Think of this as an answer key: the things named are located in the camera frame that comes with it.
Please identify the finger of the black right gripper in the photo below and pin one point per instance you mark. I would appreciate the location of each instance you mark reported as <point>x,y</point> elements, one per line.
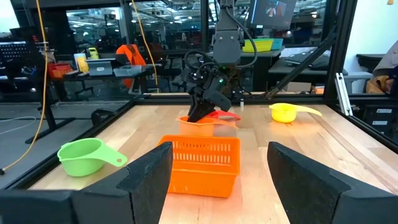
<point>193,113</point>
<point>206,112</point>

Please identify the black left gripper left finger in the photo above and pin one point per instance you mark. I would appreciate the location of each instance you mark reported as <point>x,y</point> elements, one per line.
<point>146,186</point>

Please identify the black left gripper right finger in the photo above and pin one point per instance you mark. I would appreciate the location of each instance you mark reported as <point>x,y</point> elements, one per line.
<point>304,193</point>

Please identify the orange measuring cup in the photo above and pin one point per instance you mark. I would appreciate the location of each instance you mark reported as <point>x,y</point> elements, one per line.
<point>196,128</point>

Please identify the red measuring cup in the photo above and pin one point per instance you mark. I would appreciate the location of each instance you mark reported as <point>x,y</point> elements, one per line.
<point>228,115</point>

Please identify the orange plastic basket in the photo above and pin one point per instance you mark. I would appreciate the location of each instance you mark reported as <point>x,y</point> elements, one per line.
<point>202,174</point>

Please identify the green measuring cup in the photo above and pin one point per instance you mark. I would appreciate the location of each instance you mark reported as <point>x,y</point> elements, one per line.
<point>81,161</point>

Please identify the yellow measuring cup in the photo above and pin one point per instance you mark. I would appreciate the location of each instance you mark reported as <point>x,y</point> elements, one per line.
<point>283,115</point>

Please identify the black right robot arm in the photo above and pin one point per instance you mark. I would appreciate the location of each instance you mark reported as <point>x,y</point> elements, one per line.
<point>227,46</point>

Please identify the yellow-green plastic bin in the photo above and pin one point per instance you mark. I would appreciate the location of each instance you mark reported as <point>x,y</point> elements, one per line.
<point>256,46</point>

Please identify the clear plastic box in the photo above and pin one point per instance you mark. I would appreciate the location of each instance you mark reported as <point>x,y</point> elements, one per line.
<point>127,71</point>

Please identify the teal plastic bin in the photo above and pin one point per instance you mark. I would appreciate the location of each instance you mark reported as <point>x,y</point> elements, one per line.
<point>277,43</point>

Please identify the orange bag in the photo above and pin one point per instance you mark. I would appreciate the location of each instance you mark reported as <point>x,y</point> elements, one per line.
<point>132,54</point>

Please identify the black computer monitor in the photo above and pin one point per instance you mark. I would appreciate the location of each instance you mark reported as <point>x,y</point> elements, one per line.
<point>270,15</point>

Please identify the black laptop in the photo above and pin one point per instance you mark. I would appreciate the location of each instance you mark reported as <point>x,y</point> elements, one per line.
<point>306,60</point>

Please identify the silver laptop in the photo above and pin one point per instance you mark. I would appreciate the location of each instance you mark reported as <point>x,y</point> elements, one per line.
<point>99,68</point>

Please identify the grey plastic bin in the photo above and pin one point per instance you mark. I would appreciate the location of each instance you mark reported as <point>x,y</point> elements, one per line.
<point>357,81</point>

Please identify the red plastic crate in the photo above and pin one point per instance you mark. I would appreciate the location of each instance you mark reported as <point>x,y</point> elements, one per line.
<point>59,71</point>

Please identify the person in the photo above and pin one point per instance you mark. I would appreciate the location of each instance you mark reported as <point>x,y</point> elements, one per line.
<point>387,68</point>

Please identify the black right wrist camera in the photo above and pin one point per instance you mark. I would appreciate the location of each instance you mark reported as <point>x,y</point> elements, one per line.
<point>199,81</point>

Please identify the black aluminium table frame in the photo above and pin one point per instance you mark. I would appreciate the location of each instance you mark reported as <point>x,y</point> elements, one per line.
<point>174,100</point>

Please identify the silver aluminium bracket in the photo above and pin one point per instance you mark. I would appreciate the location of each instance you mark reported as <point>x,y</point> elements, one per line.
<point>343,96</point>

